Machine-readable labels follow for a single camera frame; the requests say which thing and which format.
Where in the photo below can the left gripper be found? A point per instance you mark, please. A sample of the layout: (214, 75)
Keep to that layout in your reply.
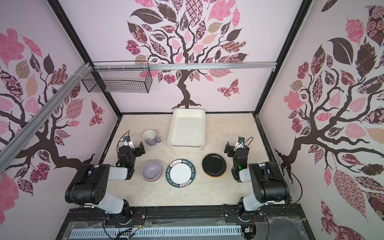
(137, 150)

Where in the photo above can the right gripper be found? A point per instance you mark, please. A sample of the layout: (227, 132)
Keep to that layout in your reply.
(229, 149)

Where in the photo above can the black glossy plate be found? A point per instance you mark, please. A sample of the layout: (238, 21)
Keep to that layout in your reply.
(214, 164)

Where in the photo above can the lavender ceramic bowl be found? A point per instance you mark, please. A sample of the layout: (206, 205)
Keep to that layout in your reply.
(151, 171)

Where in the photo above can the green rimmed lettered plate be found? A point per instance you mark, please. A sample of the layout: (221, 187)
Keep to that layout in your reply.
(180, 173)

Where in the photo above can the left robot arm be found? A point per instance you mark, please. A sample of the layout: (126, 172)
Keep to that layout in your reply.
(89, 185)

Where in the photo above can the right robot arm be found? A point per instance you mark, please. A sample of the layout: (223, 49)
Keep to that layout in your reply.
(268, 183)

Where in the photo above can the white plastic bin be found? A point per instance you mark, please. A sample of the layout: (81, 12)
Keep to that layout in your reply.
(187, 130)

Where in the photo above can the lavender ceramic mug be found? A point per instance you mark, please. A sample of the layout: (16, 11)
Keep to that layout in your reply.
(151, 138)

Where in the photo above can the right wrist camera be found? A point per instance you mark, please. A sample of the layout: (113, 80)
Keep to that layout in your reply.
(241, 140)

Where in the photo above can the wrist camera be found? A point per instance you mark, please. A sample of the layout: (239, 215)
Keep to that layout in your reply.
(126, 140)
(241, 140)

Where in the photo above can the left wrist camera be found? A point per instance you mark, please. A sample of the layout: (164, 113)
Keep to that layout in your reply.
(126, 140)

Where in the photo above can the black wire basket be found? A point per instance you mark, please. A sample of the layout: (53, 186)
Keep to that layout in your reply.
(119, 77)

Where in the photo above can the white slotted cable duct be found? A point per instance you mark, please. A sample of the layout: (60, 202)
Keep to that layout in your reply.
(162, 233)

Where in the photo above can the aluminium frame rail back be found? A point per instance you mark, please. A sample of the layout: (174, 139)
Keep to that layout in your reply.
(200, 66)

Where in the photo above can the aluminium frame rail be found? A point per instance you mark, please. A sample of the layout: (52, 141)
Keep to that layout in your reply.
(200, 66)
(12, 149)

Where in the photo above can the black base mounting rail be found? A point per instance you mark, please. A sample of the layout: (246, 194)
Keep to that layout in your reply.
(269, 223)

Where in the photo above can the aluminium frame rail left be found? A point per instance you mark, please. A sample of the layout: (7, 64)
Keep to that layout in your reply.
(12, 149)

